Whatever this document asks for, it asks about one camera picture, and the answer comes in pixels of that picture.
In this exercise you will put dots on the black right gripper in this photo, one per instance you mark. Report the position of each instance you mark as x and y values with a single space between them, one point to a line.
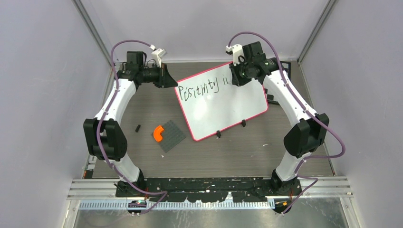
236 80

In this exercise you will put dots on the orange curved pipe piece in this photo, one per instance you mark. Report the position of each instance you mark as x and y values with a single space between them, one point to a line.
158 133

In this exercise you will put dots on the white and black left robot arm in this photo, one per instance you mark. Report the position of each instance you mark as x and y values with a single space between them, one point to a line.
104 136

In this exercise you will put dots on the grey studded base plate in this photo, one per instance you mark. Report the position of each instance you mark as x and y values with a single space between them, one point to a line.
171 136

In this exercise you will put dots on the black and white checkerboard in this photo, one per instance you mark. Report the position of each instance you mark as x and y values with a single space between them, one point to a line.
274 85

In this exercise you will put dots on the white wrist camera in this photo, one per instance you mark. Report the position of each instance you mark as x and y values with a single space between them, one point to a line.
158 54
237 53

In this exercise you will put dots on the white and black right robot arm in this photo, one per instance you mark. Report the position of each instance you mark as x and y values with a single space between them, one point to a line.
308 127

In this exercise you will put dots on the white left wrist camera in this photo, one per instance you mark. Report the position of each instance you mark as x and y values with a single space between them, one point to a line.
158 54

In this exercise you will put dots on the aluminium frame rail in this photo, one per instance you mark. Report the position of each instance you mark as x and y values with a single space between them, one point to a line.
100 194

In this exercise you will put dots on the white board with pink frame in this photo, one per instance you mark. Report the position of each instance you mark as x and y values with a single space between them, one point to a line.
211 104

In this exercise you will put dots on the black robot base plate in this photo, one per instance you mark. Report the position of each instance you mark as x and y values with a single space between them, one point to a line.
208 190

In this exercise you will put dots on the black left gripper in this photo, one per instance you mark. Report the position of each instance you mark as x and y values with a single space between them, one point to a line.
166 80

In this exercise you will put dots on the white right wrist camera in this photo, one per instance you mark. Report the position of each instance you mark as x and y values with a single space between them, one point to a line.
237 53

